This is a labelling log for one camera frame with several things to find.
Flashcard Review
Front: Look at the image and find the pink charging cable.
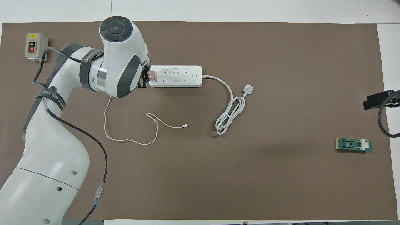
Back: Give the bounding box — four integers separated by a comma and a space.
104, 95, 190, 146

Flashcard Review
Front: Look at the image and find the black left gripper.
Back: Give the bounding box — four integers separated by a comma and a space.
140, 66, 153, 88

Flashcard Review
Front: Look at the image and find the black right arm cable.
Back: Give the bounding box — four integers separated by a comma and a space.
377, 91, 400, 138

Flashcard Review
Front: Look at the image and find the brown table mat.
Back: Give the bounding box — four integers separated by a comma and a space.
0, 21, 398, 221

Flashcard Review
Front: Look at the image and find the grey on-off switch box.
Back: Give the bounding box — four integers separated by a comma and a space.
25, 33, 49, 62

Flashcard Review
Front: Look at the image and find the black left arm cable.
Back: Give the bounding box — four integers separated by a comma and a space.
32, 47, 108, 225

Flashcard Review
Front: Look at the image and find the white power strip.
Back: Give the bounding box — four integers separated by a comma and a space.
148, 65, 203, 88

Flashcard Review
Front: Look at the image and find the white power cord with plug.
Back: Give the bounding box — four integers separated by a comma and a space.
202, 74, 254, 135

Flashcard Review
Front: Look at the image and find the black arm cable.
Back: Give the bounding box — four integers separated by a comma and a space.
377, 91, 400, 138
32, 47, 108, 225

